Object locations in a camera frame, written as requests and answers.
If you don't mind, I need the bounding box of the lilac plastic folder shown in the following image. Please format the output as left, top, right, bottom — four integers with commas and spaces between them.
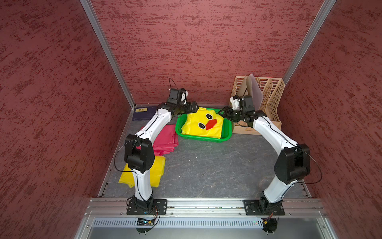
246, 74, 263, 110

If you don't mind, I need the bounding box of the plain yellow raincoat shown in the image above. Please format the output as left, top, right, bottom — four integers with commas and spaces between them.
118, 155, 166, 188

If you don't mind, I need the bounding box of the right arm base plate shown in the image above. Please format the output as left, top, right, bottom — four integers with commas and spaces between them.
243, 198, 285, 217

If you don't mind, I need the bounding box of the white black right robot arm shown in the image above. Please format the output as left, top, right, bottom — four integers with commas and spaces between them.
218, 95, 312, 214

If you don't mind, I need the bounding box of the dark blue book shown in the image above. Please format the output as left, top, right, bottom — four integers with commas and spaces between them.
132, 106, 157, 121

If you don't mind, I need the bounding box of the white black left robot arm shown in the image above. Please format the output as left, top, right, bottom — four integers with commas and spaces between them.
112, 88, 199, 214

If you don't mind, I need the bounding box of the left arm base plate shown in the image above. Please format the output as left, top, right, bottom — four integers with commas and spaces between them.
126, 198, 168, 216

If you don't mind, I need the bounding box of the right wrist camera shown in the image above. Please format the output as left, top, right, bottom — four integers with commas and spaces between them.
230, 95, 241, 111

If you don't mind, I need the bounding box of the beige desk file organizer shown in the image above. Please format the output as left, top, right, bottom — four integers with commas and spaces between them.
231, 76, 285, 129

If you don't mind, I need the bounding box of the green plastic basket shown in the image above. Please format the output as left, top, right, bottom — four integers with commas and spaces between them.
175, 107, 232, 142

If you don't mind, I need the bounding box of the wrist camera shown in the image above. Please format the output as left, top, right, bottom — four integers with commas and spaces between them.
230, 95, 241, 111
179, 88, 188, 104

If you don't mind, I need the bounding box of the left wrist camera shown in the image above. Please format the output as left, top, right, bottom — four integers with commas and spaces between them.
179, 88, 188, 104

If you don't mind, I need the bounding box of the aluminium front rail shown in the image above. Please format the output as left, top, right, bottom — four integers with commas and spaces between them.
75, 198, 337, 239

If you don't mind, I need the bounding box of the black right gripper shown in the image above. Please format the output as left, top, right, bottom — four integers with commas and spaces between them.
218, 106, 245, 121

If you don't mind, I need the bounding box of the magenta folded raincoat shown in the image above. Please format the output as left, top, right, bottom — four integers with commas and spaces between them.
153, 124, 179, 156

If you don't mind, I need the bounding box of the yellow duck raincoat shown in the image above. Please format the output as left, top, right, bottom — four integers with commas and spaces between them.
181, 108, 224, 138

